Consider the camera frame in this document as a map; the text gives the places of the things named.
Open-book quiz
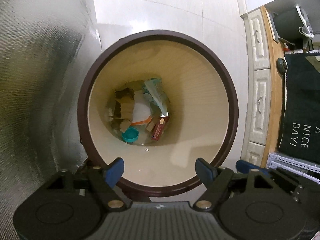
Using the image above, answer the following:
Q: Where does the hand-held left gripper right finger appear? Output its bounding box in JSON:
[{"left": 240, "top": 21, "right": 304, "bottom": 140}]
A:
[{"left": 192, "top": 157, "right": 277, "bottom": 212}]

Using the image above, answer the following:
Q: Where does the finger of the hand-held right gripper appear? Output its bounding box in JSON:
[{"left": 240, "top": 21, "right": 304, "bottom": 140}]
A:
[
  {"left": 236, "top": 159, "right": 253, "bottom": 174},
  {"left": 269, "top": 167, "right": 304, "bottom": 203}
]

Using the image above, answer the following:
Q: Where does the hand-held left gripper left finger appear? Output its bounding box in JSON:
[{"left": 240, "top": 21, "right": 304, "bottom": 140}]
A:
[{"left": 42, "top": 157, "right": 132, "bottom": 212}]

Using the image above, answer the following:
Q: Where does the clear plastic bag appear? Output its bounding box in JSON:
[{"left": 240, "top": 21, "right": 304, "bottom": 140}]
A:
[{"left": 130, "top": 91, "right": 154, "bottom": 128}]

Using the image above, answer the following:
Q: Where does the brown rimmed wooden bin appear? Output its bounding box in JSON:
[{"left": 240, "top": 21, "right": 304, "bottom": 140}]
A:
[{"left": 77, "top": 29, "right": 239, "bottom": 197}]

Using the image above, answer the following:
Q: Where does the grey trash can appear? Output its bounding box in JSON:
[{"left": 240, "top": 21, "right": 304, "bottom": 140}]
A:
[{"left": 272, "top": 5, "right": 313, "bottom": 41}]

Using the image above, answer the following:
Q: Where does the white trash can liner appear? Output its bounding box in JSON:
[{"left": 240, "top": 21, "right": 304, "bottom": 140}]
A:
[{"left": 296, "top": 4, "right": 315, "bottom": 39}]

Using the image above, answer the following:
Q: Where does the perforated metal rack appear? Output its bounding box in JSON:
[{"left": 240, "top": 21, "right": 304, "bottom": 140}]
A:
[{"left": 266, "top": 152, "right": 320, "bottom": 181}]

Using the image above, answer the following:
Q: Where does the teal plastic lid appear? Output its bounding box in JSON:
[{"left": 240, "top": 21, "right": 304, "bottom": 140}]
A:
[{"left": 121, "top": 127, "right": 139, "bottom": 143}]

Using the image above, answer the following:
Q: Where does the small tan cardboard scrap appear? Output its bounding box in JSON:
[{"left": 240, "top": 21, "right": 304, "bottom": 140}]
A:
[{"left": 119, "top": 119, "right": 132, "bottom": 132}]

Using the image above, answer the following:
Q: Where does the red snack box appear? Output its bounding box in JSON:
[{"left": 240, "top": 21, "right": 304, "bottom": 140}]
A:
[{"left": 151, "top": 116, "right": 171, "bottom": 141}]

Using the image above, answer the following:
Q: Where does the torn brown cardboard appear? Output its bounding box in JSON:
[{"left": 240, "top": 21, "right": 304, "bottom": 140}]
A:
[{"left": 114, "top": 87, "right": 136, "bottom": 120}]

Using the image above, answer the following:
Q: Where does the wooden countertop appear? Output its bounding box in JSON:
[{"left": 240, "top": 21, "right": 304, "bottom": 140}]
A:
[{"left": 259, "top": 5, "right": 288, "bottom": 167}]

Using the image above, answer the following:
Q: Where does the white drawer cabinet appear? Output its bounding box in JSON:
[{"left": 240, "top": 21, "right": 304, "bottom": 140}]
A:
[{"left": 240, "top": 7, "right": 273, "bottom": 167}]

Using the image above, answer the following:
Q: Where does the black printed mat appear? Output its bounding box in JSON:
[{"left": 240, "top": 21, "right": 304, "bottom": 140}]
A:
[{"left": 276, "top": 51, "right": 320, "bottom": 157}]

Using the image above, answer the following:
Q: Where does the teal clear plastic packaging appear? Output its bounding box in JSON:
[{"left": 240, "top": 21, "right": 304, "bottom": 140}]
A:
[{"left": 142, "top": 78, "right": 171, "bottom": 113}]

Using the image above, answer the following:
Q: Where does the black round wheel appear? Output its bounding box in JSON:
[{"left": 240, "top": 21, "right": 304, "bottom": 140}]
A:
[{"left": 276, "top": 57, "right": 288, "bottom": 74}]

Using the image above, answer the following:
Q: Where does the silver foil covered table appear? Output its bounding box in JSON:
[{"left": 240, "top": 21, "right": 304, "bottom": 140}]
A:
[{"left": 0, "top": 0, "right": 103, "bottom": 220}]

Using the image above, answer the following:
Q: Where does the grey flat board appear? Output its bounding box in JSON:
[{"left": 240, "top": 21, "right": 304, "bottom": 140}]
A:
[{"left": 267, "top": 11, "right": 279, "bottom": 42}]

